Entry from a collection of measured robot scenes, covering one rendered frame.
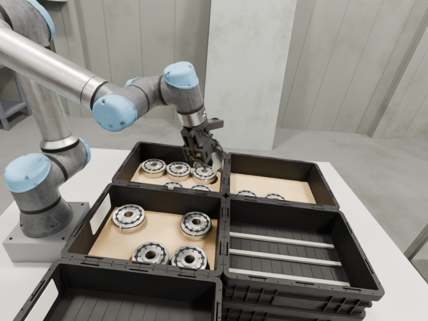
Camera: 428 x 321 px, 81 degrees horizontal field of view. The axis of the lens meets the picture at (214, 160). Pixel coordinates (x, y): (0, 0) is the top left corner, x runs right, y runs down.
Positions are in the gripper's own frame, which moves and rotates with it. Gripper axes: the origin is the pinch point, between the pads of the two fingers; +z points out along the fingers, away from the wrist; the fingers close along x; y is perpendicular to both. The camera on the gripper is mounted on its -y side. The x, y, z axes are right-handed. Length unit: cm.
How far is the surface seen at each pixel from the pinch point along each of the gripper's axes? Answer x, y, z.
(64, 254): -17.6, 43.4, -7.7
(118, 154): -74, -14, 23
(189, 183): -17.3, -3.3, 17.5
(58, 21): -260, -142, -21
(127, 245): -15.4, 31.9, 7.0
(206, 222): 1.2, 13.6, 13.1
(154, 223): -14.5, 21.3, 10.4
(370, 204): 68, -132, 164
